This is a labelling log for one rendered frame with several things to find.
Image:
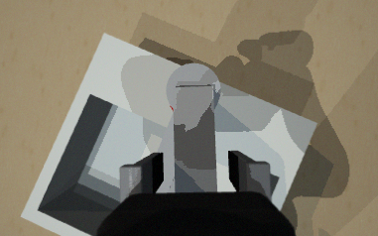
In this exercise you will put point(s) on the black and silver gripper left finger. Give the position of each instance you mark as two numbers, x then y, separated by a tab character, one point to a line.
145	176

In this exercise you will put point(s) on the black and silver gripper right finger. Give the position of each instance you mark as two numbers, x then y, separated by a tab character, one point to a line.
246	174

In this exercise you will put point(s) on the grey square sink basin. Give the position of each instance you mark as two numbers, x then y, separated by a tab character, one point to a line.
120	115

